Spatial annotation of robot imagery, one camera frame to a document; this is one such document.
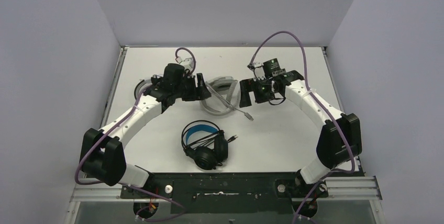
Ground black headphone cable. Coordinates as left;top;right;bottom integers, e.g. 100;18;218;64
187;130;240;152

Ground black headphones with blue band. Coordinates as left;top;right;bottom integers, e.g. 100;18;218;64
181;120;229;171

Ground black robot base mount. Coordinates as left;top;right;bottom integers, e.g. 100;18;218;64
119;172;328;215

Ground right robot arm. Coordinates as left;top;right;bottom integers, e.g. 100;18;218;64
239;59;362;196

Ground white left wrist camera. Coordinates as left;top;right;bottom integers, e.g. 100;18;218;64
175;57;196;76

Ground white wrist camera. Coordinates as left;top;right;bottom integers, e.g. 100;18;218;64
175;57;196;76
247;62;263;71

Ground white and black headphones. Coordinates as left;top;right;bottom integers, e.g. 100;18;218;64
134;74;163;102

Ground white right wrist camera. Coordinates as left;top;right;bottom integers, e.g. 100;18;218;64
247;62;263;71

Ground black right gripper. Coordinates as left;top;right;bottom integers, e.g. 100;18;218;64
240;76;277;108

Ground grey white headphones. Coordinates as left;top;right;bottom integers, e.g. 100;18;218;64
200;76;240;116

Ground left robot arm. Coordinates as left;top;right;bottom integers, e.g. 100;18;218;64
75;63;211;196

